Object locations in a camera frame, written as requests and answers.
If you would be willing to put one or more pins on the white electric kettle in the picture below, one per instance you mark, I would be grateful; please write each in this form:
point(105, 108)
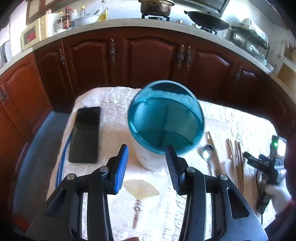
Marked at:
point(5, 52)

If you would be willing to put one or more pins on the wooden wall cabinet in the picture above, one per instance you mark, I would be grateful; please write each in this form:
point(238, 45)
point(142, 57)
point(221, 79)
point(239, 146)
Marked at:
point(34, 10)

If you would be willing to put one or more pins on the wooden cutting board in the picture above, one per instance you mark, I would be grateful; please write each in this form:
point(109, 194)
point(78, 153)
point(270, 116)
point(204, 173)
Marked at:
point(288, 74)

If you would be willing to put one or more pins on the black dish rack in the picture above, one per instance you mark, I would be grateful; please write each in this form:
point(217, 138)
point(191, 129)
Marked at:
point(249, 39)

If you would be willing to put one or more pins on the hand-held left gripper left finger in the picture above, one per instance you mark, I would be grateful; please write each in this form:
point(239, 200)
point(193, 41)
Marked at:
point(120, 171)

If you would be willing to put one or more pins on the dark brown chopstick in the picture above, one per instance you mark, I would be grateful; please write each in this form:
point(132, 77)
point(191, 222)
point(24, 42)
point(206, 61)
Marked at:
point(211, 143)
point(214, 148)

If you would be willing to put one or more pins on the wall-mounted chopstick holder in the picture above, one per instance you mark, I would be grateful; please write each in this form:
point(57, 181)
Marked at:
point(290, 49)

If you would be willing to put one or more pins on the stacked white bowls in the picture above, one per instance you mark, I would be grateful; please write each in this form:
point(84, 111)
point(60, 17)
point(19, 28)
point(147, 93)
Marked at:
point(266, 62)

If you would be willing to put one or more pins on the white container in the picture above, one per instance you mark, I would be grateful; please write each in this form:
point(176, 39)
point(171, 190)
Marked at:
point(53, 23)

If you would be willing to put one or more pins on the gas stove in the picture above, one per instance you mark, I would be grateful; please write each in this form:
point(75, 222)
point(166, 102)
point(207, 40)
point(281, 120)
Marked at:
point(156, 18)

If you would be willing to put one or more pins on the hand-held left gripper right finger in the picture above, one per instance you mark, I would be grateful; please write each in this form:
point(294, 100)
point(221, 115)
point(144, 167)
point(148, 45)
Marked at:
point(173, 171)

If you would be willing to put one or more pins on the white utensil holder blue rim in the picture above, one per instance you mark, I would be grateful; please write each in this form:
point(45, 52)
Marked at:
point(161, 120)

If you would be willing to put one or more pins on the cream microwave oven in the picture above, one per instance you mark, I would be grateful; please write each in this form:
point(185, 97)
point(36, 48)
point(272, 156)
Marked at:
point(34, 33)

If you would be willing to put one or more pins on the small dark sauce bottle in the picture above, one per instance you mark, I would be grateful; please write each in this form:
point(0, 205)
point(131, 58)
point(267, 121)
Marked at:
point(60, 22)

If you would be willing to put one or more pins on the black wok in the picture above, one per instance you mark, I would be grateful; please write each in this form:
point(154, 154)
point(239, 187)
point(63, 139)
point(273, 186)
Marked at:
point(205, 19)

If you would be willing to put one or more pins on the yellow cooking oil bottle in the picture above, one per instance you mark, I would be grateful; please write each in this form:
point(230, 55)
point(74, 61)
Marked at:
point(104, 12)

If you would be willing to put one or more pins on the clear glass bottle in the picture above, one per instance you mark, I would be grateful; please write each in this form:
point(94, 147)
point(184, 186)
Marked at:
point(82, 11)

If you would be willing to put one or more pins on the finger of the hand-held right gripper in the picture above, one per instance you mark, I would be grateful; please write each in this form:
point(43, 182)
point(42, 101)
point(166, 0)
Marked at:
point(253, 161)

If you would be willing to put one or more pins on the white mixing bowl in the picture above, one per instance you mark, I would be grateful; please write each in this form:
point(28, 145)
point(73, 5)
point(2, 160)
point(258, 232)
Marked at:
point(86, 20)

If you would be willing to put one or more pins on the black smartphone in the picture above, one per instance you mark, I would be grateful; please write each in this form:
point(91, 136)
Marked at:
point(85, 134)

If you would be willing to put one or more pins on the stone kitchen countertop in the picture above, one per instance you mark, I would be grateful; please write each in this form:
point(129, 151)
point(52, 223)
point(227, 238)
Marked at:
point(129, 24)

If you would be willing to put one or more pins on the metal spoon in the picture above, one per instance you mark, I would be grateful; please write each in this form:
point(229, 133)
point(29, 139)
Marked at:
point(207, 151)

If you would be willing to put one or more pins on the person's right forearm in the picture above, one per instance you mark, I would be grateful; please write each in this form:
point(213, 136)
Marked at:
point(282, 219)

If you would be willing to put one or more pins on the white quilted tablecloth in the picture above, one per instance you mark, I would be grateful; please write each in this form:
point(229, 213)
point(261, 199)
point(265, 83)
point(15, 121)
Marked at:
point(111, 111)

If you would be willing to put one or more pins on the wooden kitchen base cabinets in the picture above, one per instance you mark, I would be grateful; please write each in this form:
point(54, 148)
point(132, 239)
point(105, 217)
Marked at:
point(148, 60)

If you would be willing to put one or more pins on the brown cooking pot with lid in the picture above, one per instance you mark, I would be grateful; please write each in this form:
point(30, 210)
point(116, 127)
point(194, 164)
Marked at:
point(156, 7)

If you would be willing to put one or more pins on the person's right hand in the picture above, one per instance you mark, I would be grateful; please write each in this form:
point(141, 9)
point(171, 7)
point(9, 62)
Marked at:
point(279, 197)

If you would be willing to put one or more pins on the dark sauce bottle red label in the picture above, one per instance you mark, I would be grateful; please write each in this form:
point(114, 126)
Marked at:
point(67, 19)

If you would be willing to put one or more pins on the bundle of wooden chopsticks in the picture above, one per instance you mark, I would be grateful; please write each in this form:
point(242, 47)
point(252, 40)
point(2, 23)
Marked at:
point(237, 162)

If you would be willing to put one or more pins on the white dish cover cloth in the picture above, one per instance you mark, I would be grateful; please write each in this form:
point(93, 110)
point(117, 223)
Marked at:
point(254, 26)

